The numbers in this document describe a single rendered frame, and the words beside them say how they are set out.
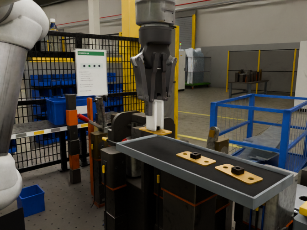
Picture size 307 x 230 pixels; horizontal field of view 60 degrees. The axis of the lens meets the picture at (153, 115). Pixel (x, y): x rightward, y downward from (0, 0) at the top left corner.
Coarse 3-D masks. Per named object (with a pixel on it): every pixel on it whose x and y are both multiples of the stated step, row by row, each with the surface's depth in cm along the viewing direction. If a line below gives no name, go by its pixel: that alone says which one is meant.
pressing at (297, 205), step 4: (300, 184) 81; (296, 188) 78; (300, 188) 78; (304, 188) 78; (296, 192) 75; (300, 192) 75; (304, 192) 75; (296, 196) 73; (300, 196) 73; (304, 196) 74; (296, 200) 71; (300, 200) 71; (296, 204) 69; (300, 204) 69; (296, 208) 67; (296, 212) 65
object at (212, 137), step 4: (212, 128) 110; (216, 128) 109; (212, 132) 109; (216, 132) 108; (208, 136) 111; (212, 136) 109; (216, 136) 109; (208, 140) 111; (212, 140) 109; (216, 140) 109; (208, 144) 111; (212, 144) 109; (208, 148) 110; (212, 148) 109
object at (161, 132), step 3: (156, 126) 64; (159, 126) 64; (141, 129) 66; (144, 129) 65; (147, 129) 65; (156, 129) 64; (159, 129) 65; (162, 129) 65; (150, 132) 63; (153, 132) 62; (156, 132) 62; (159, 132) 62; (162, 132) 62; (165, 132) 62; (168, 132) 62; (171, 132) 63; (162, 135) 61
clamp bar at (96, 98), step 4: (96, 96) 119; (104, 96) 120; (96, 100) 117; (100, 100) 117; (104, 100) 121; (96, 104) 119; (100, 104) 118; (96, 108) 120; (100, 108) 118; (100, 112) 119; (104, 112) 120; (100, 116) 120; (104, 116) 120; (100, 120) 121; (104, 120) 120; (100, 124) 122; (104, 124) 120
